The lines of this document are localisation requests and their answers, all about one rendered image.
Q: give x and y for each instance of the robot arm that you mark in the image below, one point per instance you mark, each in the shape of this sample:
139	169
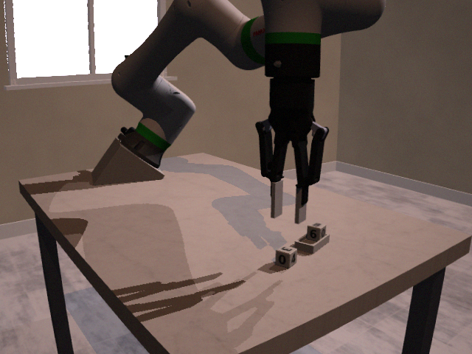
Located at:
286	40

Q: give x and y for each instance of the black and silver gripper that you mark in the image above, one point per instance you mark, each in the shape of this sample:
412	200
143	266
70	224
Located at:
291	101

